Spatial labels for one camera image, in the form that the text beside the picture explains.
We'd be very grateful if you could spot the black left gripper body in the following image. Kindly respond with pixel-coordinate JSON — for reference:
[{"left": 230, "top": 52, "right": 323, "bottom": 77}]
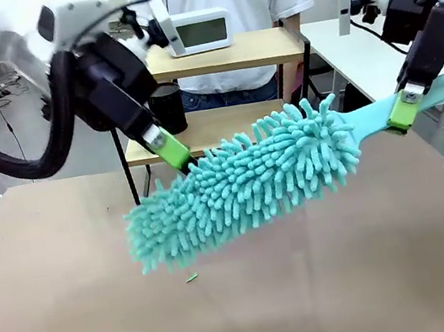
[{"left": 64, "top": 25, "right": 164, "bottom": 135}]

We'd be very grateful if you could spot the turquoise microfibre duster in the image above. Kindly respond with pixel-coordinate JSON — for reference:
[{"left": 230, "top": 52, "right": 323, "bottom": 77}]
[{"left": 107, "top": 66, "right": 444, "bottom": 281}]

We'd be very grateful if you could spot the wooden two-tier shelf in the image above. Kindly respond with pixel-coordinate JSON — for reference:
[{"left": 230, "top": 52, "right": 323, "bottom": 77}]
[{"left": 97, "top": 14, "right": 335, "bottom": 208}]

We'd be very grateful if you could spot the wooden shelf board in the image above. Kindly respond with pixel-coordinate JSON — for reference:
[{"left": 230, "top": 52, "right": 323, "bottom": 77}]
[
  {"left": 119, "top": 97, "right": 293, "bottom": 169},
  {"left": 142, "top": 23, "right": 309, "bottom": 88}
]

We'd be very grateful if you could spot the black cup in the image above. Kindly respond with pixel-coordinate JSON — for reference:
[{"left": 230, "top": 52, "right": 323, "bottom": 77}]
[{"left": 145, "top": 79, "right": 191, "bottom": 140}]

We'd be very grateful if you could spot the white background table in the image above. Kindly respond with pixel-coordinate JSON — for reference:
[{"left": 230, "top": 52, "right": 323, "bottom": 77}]
[{"left": 299, "top": 0, "right": 444, "bottom": 221}]

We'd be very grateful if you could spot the white digital clock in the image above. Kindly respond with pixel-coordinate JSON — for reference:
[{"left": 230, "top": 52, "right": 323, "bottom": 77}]
[{"left": 167, "top": 5, "right": 236, "bottom": 59}]

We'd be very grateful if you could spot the thin black camera cable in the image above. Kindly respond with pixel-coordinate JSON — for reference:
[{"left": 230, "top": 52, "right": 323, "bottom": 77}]
[{"left": 67, "top": 0, "right": 159, "bottom": 51}]

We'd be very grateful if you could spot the black right camera cable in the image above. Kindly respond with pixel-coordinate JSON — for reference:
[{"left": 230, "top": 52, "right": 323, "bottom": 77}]
[{"left": 349, "top": 9, "right": 413, "bottom": 64}]

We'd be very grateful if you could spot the tangle of floor cables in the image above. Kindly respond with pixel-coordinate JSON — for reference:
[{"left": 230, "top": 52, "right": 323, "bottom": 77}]
[{"left": 0, "top": 71, "right": 28, "bottom": 111}]

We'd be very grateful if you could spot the black corrugated cable sleeve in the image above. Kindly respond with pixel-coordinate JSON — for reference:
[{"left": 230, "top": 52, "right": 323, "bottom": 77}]
[{"left": 0, "top": 50, "right": 94, "bottom": 187}]

